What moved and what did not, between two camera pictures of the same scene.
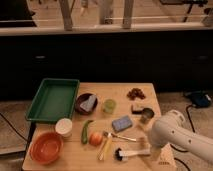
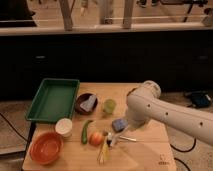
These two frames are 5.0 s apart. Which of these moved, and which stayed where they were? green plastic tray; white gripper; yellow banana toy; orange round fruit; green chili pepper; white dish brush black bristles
Moved: white dish brush black bristles; white gripper
Stayed: yellow banana toy; green plastic tray; green chili pepper; orange round fruit
